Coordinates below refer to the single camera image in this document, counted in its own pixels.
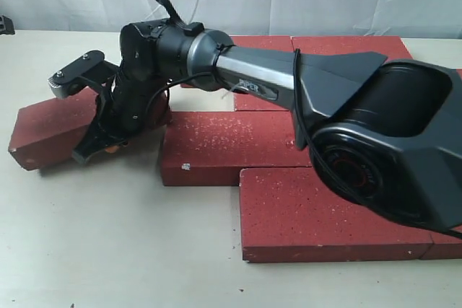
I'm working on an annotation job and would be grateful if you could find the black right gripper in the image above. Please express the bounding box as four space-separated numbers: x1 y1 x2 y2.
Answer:
71 68 169 164

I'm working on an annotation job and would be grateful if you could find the small top red brick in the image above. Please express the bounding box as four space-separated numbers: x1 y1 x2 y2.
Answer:
160 111 311 186

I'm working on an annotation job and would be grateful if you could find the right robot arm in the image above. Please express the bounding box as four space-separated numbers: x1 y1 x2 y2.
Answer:
72 19 461 238

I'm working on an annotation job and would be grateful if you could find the black object left edge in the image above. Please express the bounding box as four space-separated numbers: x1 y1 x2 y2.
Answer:
0 15 15 35

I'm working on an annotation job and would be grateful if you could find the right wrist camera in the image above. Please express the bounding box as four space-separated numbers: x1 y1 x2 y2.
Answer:
48 50 118 99

